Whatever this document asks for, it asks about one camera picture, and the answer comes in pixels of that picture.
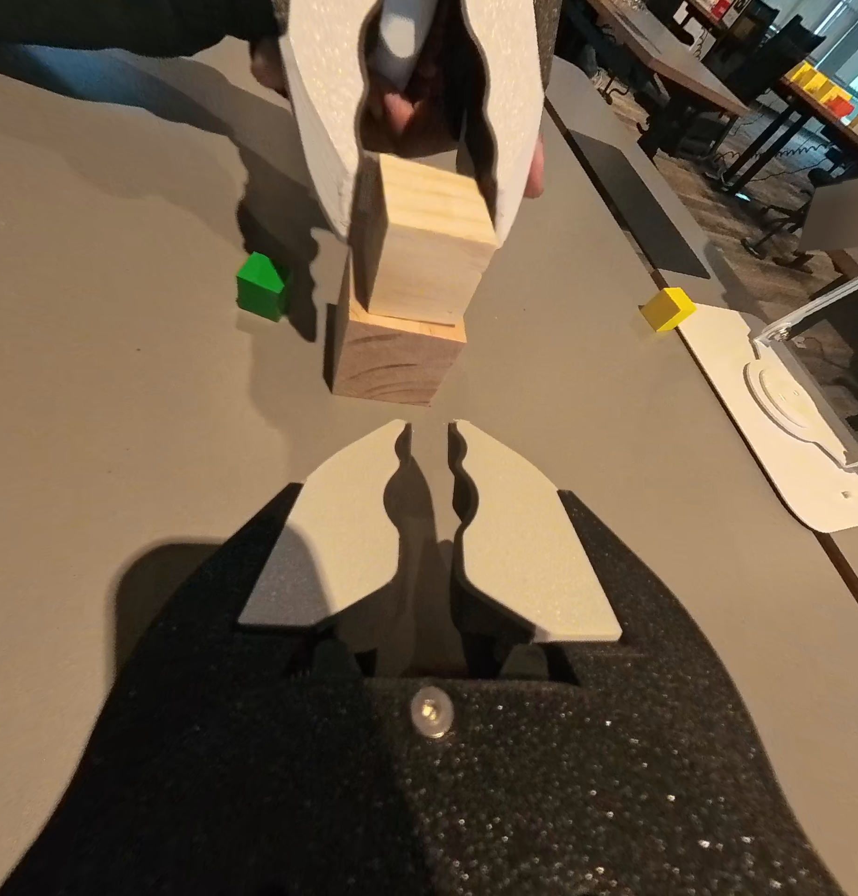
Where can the white document stand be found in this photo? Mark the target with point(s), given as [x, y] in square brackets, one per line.
[786, 399]

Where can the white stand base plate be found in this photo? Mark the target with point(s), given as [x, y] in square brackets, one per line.
[751, 448]

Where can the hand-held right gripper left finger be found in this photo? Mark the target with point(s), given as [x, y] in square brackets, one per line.
[331, 539]

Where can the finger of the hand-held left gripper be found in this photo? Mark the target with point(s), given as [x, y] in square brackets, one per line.
[320, 105]
[516, 105]

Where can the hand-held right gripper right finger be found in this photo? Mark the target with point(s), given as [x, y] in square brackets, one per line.
[534, 553]

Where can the pale wooden cube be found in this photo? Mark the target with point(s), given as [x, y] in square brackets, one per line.
[429, 259]

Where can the grey table corner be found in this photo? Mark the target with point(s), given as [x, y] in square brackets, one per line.
[842, 210]

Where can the green house-shaped block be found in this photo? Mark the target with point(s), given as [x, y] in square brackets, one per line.
[261, 287]

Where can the small yellow cube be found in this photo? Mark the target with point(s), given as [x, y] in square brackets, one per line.
[667, 309]

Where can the black office chair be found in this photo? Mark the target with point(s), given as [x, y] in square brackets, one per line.
[772, 56]

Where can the small yellow bins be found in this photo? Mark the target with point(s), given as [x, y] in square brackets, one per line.
[814, 80]

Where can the person's blue jeans leg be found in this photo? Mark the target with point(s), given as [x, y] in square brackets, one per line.
[65, 77]

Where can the brown long table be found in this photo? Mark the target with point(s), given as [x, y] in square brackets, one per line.
[674, 63]

